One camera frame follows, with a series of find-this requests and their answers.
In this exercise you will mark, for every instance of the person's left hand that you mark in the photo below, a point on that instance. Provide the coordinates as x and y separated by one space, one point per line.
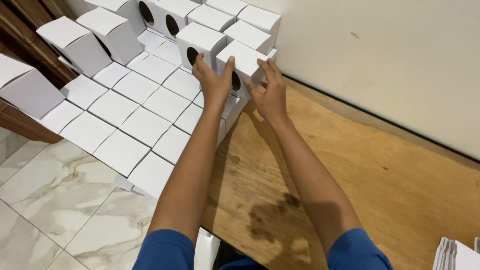
214 88

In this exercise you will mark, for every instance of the person's right hand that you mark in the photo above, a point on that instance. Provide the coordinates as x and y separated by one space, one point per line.
272 99

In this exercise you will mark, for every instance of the white carton with round window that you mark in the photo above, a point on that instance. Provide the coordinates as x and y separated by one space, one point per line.
243 56

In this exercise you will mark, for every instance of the pile of white boxes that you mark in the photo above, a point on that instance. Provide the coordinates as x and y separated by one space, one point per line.
135 108

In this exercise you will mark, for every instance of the plywood board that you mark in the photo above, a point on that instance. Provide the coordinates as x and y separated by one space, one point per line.
375 180

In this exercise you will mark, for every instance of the person's dark trousers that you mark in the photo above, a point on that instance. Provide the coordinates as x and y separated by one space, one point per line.
234 255

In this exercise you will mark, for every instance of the flat white cardboard blank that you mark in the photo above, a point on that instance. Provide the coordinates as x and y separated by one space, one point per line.
206 249

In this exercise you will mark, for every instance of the person's blue shirt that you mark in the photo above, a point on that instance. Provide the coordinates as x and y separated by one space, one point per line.
165 252

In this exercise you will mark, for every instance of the brown wooden furniture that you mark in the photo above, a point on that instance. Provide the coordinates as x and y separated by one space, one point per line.
22 22

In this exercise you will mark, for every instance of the stack of flat white cardboard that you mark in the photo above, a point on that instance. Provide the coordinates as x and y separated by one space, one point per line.
477 244
455 257

